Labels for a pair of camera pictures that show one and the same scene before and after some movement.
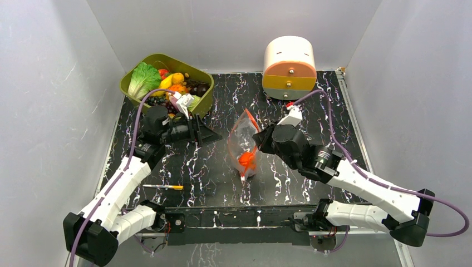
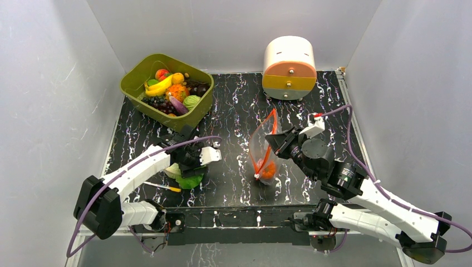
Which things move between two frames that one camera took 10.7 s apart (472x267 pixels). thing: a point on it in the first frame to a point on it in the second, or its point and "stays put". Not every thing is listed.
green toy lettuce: [144, 79] to [174, 172]
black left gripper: [199, 132] to [197, 168]
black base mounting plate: [245, 225] stays put
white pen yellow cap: [164, 186] stays put
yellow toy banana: [165, 83] stays put
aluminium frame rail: [343, 75] stays put
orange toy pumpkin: [247, 159] to [269, 171]
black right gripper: [265, 139] stays put
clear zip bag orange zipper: [242, 148] to [265, 164]
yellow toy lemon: [177, 78] stays put
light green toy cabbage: [195, 100] stays put
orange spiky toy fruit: [178, 87] stays put
